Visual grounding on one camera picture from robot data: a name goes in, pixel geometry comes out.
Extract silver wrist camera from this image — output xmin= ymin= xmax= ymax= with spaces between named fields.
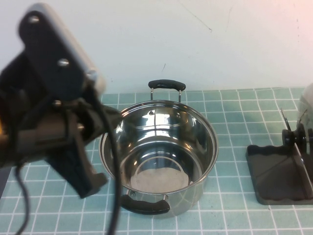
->
xmin=25 ymin=2 xmax=108 ymax=94

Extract stainless steel pot lid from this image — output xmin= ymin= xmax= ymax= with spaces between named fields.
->
xmin=281 ymin=82 xmax=313 ymax=158

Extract thin black cable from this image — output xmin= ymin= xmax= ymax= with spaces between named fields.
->
xmin=14 ymin=165 xmax=32 ymax=235

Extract stainless steel pot black handles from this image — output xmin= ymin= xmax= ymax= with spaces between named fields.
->
xmin=98 ymin=78 xmax=219 ymax=216

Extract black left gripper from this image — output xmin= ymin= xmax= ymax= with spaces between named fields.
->
xmin=14 ymin=99 xmax=123 ymax=199

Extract black lid rack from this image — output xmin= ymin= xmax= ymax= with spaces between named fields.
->
xmin=246 ymin=109 xmax=313 ymax=206

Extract teal checkered tablecloth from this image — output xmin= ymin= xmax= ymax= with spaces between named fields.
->
xmin=0 ymin=87 xmax=313 ymax=235

